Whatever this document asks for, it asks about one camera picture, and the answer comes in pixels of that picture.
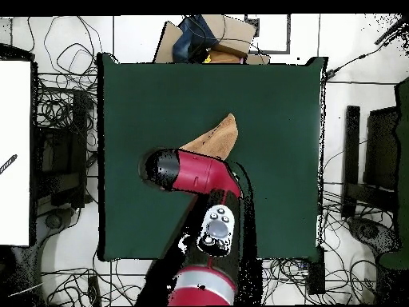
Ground blue garment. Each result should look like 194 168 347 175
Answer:
172 15 221 63

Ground brown cardboard box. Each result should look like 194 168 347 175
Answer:
201 14 258 58

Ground loose black floor cables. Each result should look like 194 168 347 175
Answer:
41 255 148 306

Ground black upright bar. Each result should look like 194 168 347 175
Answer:
341 105 361 218

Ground black cable with adapter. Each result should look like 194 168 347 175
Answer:
325 18 409 81

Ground orange terry towel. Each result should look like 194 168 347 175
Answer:
178 113 240 161

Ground striped black rod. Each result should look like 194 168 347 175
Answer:
0 153 18 175

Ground flat brown cardboard sheet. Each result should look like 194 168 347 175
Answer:
153 20 185 64

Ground tangle of black cables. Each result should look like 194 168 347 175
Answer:
26 15 100 145

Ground white panel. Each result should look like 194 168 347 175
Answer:
0 60 32 246

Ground black pedestal leg with foot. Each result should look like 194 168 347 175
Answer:
346 216 402 257
34 207 76 306

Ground black cable bundle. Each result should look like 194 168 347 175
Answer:
322 181 397 301

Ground black equipment stand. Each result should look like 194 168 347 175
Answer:
31 89 89 209

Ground dark green table cloth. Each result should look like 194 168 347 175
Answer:
97 52 327 261

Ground black box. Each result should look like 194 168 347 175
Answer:
307 247 326 295

